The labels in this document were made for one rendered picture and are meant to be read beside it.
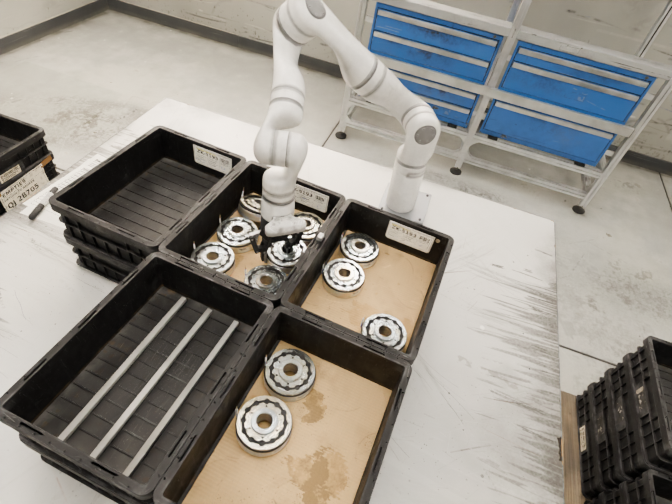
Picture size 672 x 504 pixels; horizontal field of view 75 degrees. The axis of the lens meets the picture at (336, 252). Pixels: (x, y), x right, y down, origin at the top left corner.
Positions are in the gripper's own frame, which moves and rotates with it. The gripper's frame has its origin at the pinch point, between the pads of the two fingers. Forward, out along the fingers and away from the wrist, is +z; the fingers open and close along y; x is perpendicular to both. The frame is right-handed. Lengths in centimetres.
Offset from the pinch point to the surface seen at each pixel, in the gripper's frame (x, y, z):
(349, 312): 20.0, -12.3, 2.5
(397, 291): 17.5, -26.6, 2.6
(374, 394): 40.4, -9.4, 2.5
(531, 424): 55, -48, 16
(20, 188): -93, 73, 41
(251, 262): -0.9, 5.8, 2.4
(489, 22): -124, -153, -7
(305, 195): -15.6, -13.1, -3.8
